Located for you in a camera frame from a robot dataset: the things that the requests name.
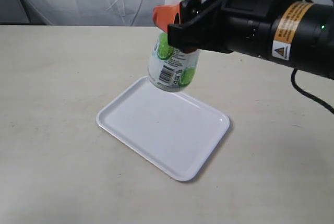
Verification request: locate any clear lime drink bottle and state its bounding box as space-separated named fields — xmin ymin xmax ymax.
xmin=148 ymin=0 xmax=205 ymax=92

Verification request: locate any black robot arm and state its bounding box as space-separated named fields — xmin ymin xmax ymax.
xmin=153 ymin=0 xmax=333 ymax=79

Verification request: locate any white rectangular plastic tray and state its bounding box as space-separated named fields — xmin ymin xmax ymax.
xmin=96 ymin=76 xmax=230 ymax=182

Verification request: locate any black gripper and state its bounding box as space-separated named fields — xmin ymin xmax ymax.
xmin=152 ymin=0 xmax=271 ymax=53

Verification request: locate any black cable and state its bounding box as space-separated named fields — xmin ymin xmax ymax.
xmin=290 ymin=0 xmax=334 ymax=116

